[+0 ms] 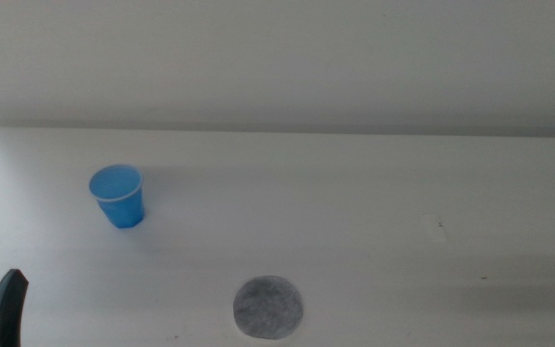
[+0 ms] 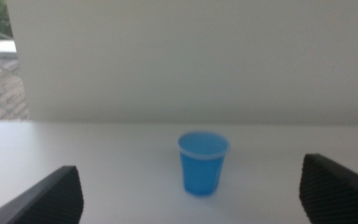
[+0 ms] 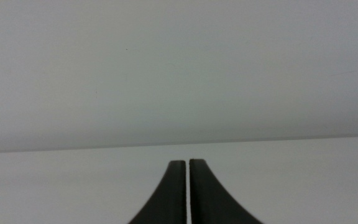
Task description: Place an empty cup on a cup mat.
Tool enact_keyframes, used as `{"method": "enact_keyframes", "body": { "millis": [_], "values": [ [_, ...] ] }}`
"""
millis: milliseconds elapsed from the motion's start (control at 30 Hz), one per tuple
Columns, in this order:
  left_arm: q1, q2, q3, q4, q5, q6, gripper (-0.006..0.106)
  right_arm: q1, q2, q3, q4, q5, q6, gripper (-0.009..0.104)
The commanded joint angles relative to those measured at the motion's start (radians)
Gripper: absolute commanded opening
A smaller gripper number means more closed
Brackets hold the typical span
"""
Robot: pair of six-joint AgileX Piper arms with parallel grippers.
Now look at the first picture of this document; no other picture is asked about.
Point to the blue plastic cup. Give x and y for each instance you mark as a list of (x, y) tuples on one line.
[(121, 202)]

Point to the round grey cup mat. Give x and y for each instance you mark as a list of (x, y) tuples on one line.
[(268, 307)]

